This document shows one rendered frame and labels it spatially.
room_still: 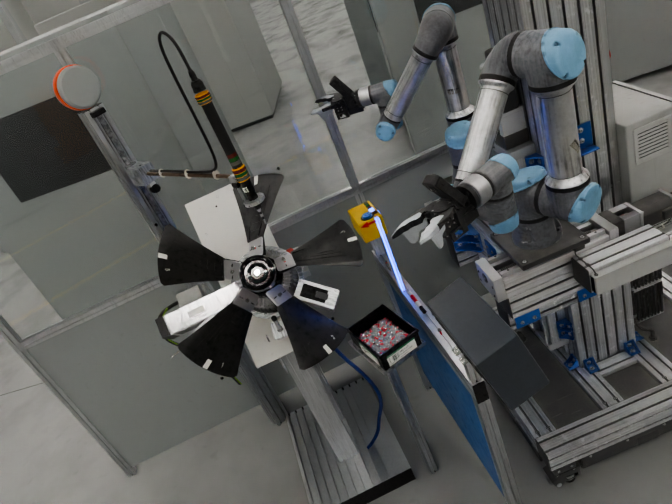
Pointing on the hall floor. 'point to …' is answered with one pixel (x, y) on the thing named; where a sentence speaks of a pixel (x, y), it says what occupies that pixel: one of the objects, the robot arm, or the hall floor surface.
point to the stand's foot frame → (327, 471)
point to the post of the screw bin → (412, 420)
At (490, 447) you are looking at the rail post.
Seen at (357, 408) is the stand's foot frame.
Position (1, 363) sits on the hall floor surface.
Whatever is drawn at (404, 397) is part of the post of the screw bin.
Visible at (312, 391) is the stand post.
